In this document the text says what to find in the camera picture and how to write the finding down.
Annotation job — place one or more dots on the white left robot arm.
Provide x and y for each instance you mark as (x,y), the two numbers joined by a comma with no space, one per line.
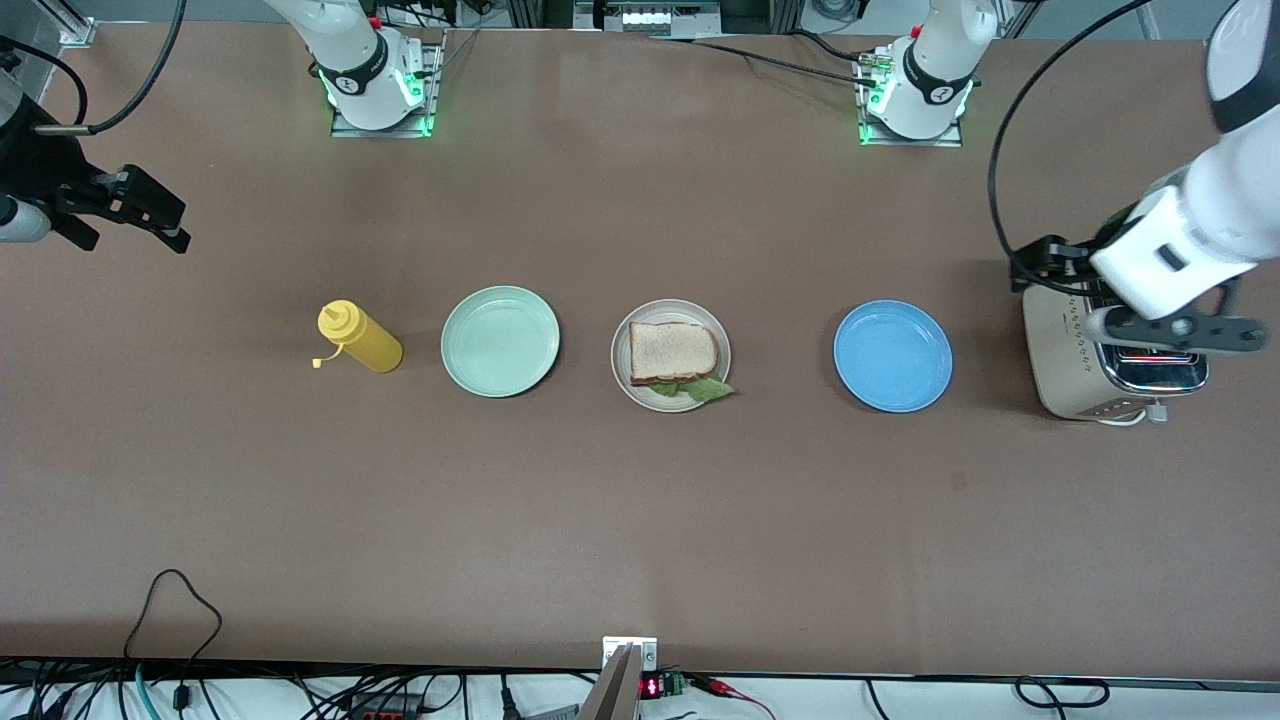
(1200,230)

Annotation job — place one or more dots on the light green plate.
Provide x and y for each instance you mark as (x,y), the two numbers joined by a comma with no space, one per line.
(500,342)

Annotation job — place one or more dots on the grey equipment box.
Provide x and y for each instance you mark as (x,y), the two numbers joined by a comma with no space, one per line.
(645,18)

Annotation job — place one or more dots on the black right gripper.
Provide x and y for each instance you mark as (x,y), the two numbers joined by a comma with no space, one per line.
(42,168)

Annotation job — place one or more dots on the yellow mustard squeeze bottle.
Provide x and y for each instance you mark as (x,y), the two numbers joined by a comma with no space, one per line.
(372,345)

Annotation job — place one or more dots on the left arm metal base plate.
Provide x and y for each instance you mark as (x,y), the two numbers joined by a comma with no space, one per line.
(910,143)

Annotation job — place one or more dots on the green lettuce leaf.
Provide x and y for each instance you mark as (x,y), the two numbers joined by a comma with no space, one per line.
(705,390)

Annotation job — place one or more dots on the brown bread slice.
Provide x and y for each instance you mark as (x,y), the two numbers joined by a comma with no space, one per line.
(672,350)

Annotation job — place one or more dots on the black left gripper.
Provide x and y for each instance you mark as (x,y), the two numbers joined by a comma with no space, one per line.
(1062,257)

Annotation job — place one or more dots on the aluminium frame bracket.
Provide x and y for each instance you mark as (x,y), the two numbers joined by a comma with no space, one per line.
(75,25)

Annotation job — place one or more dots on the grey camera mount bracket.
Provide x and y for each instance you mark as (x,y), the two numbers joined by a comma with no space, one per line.
(620,690)

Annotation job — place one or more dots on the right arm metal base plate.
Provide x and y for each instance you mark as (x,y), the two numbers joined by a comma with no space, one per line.
(380,133)

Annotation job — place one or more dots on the beige chrome toaster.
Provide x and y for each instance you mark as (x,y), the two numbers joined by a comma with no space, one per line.
(1060,350)

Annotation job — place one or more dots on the beige plate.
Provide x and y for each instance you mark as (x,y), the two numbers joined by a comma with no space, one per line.
(650,400)

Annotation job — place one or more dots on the blue plate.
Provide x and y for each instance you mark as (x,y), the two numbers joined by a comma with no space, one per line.
(893,357)

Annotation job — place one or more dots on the red LED display module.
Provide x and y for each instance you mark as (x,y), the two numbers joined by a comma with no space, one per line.
(652,687)

